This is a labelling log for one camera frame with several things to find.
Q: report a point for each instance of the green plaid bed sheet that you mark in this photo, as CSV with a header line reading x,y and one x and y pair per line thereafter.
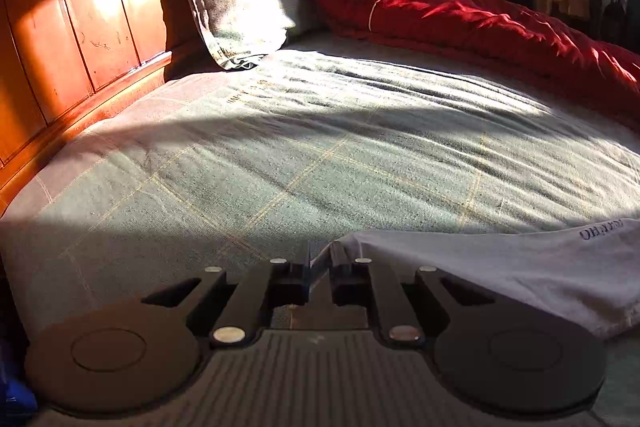
x,y
300,147

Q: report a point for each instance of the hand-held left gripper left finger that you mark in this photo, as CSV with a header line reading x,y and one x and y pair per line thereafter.
x,y
292,282

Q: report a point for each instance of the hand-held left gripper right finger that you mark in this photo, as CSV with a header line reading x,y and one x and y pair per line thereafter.
x,y
350,283

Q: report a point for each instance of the white printed t-shirt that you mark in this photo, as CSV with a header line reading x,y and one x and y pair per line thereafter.
x,y
525,277

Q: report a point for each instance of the blue plastic container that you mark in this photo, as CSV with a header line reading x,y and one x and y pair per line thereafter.
x,y
17,397

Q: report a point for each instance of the wooden headboard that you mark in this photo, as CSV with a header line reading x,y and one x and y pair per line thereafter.
x,y
75,7

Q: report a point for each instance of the brown hanging cloth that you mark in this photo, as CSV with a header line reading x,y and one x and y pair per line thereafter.
x,y
595,2

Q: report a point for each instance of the red quilt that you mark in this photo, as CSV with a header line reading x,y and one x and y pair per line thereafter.
x,y
450,17

